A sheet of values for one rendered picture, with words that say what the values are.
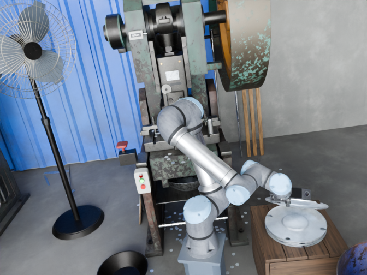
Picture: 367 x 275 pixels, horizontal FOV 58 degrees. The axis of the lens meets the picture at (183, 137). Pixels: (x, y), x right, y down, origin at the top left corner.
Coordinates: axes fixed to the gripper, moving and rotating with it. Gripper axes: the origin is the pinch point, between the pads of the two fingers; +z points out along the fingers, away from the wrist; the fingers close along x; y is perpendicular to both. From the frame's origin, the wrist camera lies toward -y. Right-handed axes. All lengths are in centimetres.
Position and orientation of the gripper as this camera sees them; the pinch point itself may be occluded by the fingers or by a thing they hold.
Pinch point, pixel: (289, 199)
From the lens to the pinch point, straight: 161.4
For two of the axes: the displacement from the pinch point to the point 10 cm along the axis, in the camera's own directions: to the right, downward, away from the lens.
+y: -9.4, -0.2, 3.5
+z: 3.2, 3.4, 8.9
